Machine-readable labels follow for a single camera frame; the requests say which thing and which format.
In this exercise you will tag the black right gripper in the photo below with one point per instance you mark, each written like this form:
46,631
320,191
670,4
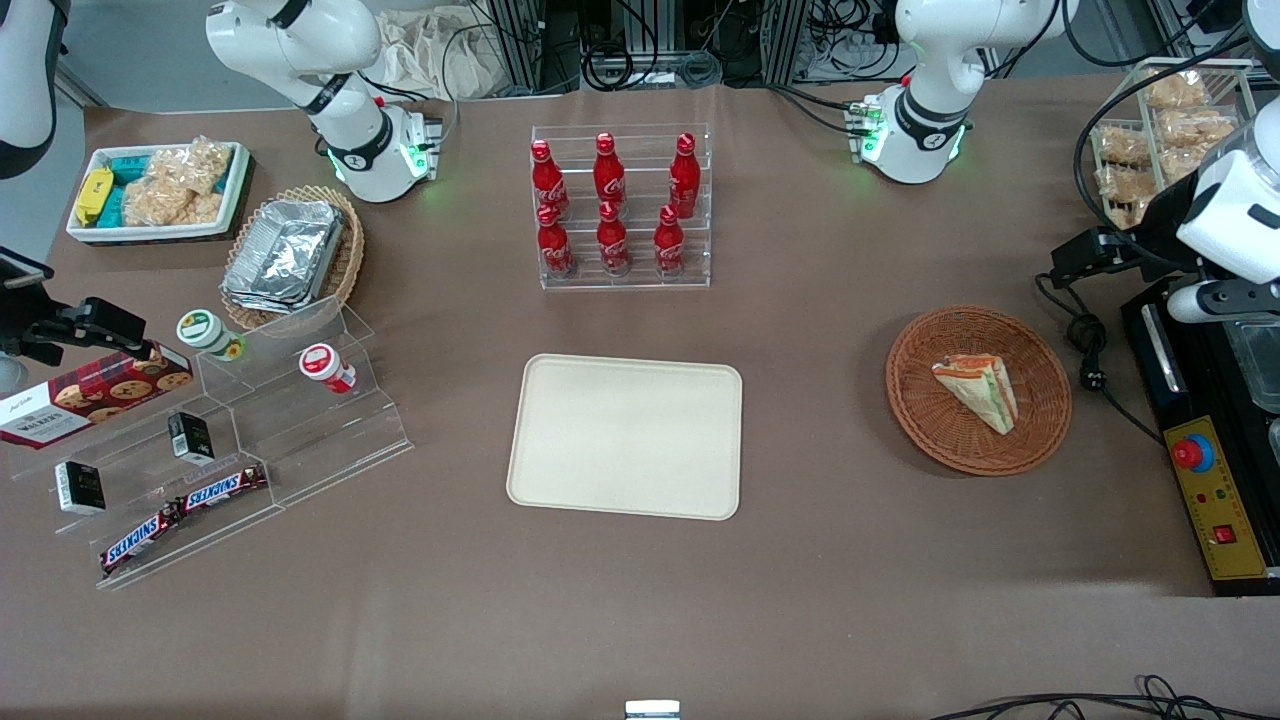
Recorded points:
28,331

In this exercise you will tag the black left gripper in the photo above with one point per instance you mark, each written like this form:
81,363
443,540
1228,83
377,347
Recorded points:
1157,226

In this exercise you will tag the triangular sandwich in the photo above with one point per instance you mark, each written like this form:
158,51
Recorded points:
978,392

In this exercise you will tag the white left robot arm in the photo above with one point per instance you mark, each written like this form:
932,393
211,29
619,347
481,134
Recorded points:
930,90

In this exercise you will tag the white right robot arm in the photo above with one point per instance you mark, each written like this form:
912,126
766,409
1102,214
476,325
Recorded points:
345,135

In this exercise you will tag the round brown wicker basket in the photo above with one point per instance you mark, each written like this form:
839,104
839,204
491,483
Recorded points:
925,400

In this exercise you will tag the oval light wicker basket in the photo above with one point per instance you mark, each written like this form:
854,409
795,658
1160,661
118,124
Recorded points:
350,250

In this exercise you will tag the beige rectangular serving tray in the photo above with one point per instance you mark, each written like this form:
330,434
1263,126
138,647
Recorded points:
625,435

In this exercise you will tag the red cookie box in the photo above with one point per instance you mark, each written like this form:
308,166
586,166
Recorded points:
90,398

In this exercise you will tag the bagged rice cracker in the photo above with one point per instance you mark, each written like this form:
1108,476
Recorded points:
1125,183
1125,213
1195,128
195,165
1175,90
170,207
1123,146
1185,163

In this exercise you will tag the green lid white jar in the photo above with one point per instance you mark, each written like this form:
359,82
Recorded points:
208,333

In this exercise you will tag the teal snack packet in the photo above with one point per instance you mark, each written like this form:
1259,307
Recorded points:
115,205
130,167

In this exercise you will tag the yellow snack packet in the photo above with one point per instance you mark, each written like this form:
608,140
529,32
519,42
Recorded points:
93,195

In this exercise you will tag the small black box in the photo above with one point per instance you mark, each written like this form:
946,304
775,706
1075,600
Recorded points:
190,438
80,488

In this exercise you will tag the aluminium foil container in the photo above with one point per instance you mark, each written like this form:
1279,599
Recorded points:
265,303
290,245

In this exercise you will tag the brown snickers bar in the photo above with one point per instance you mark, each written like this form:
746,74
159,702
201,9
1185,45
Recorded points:
225,487
140,540

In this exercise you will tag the white rectangular snack bin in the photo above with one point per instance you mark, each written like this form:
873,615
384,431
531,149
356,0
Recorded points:
240,175

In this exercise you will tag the clear acrylic stepped display stand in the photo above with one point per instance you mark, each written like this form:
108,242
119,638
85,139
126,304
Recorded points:
300,440

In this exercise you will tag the red lid white jar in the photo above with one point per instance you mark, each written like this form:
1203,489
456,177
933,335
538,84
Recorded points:
325,366

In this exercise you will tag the black machine with yellow panel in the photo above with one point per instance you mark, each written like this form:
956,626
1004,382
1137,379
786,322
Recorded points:
1215,520

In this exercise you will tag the red cola bottle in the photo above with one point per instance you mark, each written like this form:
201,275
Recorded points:
609,175
669,245
613,242
555,245
548,180
684,180

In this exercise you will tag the clear acrylic bottle rack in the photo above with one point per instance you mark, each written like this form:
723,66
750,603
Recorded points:
640,285

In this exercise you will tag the cream cloth bag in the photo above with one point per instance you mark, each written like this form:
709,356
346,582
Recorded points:
430,55

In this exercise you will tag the aluminium frame rack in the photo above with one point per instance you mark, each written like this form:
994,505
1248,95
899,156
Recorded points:
525,45

